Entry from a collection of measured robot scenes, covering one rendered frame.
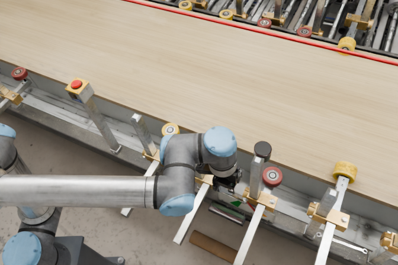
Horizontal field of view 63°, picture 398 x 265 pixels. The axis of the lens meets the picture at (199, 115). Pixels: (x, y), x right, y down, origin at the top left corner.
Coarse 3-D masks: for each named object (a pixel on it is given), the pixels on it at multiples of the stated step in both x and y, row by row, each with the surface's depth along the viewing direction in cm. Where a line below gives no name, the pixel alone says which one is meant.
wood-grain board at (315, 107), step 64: (0, 0) 231; (64, 0) 222; (64, 64) 185; (128, 64) 179; (192, 64) 174; (256, 64) 169; (320, 64) 165; (384, 64) 161; (192, 128) 151; (256, 128) 147; (320, 128) 144; (384, 128) 140; (384, 192) 124
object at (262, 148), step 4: (256, 144) 112; (260, 144) 112; (264, 144) 111; (268, 144) 111; (256, 148) 111; (260, 148) 111; (264, 148) 110; (268, 148) 110; (256, 152) 110; (260, 152) 110; (264, 152) 110; (268, 152) 110
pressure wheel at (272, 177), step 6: (270, 168) 134; (276, 168) 134; (264, 174) 133; (270, 174) 133; (276, 174) 133; (282, 174) 132; (264, 180) 132; (270, 180) 131; (276, 180) 131; (270, 186) 133; (276, 186) 133
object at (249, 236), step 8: (256, 208) 130; (264, 208) 130; (256, 216) 128; (256, 224) 126; (248, 232) 125; (248, 240) 123; (240, 248) 122; (248, 248) 122; (240, 256) 120; (240, 264) 119
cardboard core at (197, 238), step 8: (192, 232) 204; (200, 232) 206; (192, 240) 203; (200, 240) 201; (208, 240) 201; (208, 248) 199; (216, 248) 197; (224, 248) 197; (232, 248) 198; (224, 256) 195; (232, 256) 194
